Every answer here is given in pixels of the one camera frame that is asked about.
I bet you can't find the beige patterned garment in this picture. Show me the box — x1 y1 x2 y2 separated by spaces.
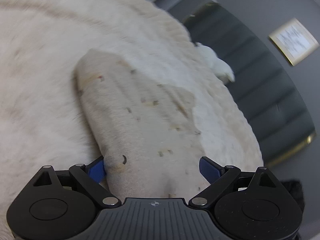
76 49 208 200

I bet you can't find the grey padded headboard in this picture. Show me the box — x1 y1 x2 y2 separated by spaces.
183 2 316 167

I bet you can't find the white plush toy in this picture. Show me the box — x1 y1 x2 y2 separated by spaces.
195 42 235 85

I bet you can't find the white fluffy bed blanket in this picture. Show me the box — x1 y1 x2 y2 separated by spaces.
1 0 263 239

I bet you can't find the gold framed wall picture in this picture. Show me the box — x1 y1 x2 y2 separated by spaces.
268 18 319 66

